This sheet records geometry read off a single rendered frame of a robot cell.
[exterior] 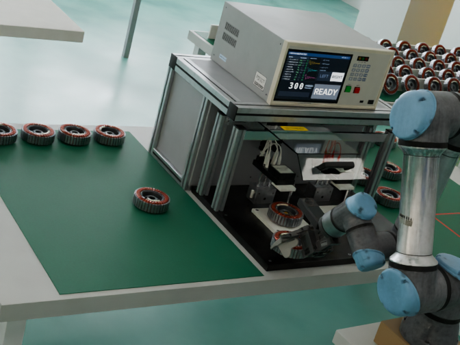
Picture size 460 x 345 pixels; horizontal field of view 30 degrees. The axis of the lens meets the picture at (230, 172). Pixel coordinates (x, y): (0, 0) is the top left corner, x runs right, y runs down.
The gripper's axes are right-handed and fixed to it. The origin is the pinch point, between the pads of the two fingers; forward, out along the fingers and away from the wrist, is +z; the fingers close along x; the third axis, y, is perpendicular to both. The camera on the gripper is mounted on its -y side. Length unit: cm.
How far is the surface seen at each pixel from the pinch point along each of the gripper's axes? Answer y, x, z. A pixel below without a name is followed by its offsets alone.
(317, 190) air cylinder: -24.9, 33.9, 19.7
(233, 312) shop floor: -8, 49, 109
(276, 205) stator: -18.0, 10.8, 14.1
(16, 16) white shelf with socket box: -78, -65, 11
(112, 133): -62, -20, 53
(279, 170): -27.0, 10.5, 7.9
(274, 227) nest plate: -9.9, 5.9, 12.3
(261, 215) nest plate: -15.5, 5.8, 16.6
